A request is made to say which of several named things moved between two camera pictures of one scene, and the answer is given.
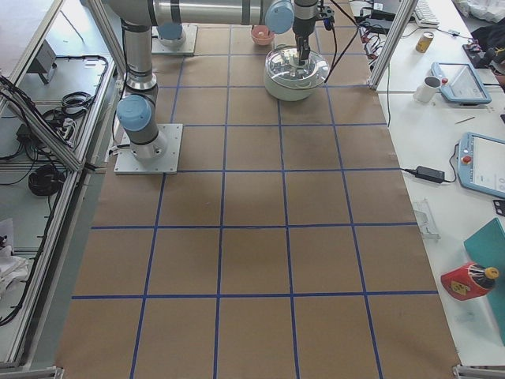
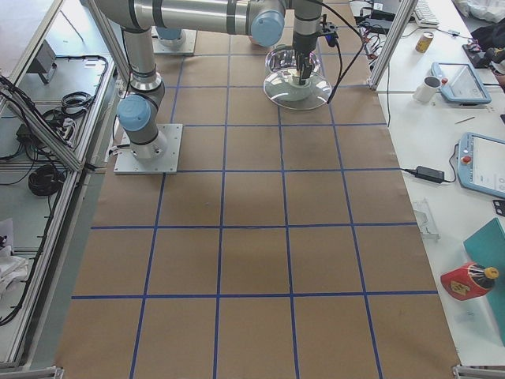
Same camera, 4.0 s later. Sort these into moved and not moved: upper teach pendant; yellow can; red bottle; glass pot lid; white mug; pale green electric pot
Moved: pale green electric pot; glass pot lid
Not moved: upper teach pendant; red bottle; white mug; yellow can
